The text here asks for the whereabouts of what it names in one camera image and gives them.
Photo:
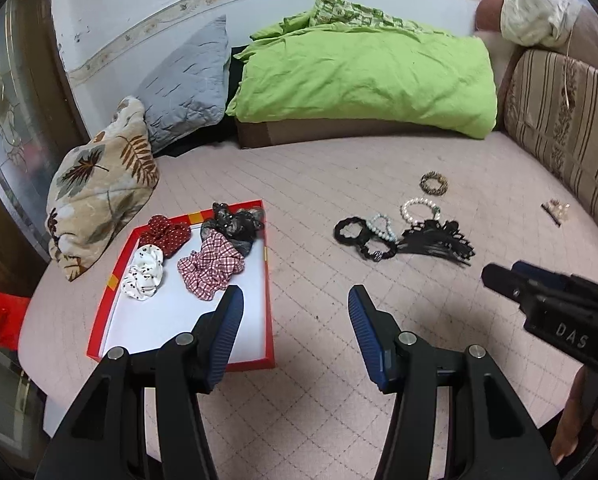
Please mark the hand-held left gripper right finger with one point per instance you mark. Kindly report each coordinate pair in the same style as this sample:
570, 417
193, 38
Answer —
366, 330

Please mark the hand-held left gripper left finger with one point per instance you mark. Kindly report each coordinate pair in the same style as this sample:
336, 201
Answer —
226, 330

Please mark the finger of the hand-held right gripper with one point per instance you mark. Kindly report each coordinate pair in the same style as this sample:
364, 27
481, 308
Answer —
501, 282
529, 269

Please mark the red shallow box tray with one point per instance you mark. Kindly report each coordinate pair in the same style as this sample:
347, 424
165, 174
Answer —
169, 320

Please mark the black beaded hair claw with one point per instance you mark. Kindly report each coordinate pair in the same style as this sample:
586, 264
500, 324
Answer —
434, 242

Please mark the person's right hand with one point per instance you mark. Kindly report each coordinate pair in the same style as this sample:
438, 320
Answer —
576, 410

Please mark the small gold hair clip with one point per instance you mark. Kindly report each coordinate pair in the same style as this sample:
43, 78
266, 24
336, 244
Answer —
554, 210

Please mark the red plaid scrunchie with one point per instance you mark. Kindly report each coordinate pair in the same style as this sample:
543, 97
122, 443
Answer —
209, 265

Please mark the white black-dotted scrunchie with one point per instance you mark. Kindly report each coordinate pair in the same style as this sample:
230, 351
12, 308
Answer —
141, 272

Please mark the dark sheer scrunchie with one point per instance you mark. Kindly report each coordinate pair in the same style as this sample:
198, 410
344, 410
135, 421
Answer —
231, 225

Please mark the red polka dot scrunchie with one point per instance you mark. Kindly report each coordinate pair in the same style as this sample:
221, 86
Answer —
166, 235

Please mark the striped beige sofa cushion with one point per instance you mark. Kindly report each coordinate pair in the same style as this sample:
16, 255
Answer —
564, 120

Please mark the leaf print pillow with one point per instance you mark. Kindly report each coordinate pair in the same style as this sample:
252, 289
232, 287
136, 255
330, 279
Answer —
99, 185

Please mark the brown mattress base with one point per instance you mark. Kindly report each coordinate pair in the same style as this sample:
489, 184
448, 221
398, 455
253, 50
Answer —
299, 132

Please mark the red bag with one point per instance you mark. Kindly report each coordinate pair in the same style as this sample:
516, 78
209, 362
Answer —
6, 317

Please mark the grey quilted pillow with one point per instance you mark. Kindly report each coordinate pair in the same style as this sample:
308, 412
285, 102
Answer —
184, 85

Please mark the lime green duvet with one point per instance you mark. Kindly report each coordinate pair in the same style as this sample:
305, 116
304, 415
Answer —
359, 75

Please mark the white cloth bundle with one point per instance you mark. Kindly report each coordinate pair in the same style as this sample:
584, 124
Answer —
534, 15

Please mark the brown cushion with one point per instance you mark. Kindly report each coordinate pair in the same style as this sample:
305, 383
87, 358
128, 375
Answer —
489, 12

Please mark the wooden door with stained glass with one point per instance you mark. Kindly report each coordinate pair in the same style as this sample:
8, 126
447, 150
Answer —
9, 110

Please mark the green patterned cloth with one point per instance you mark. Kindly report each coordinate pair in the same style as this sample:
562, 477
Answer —
339, 10

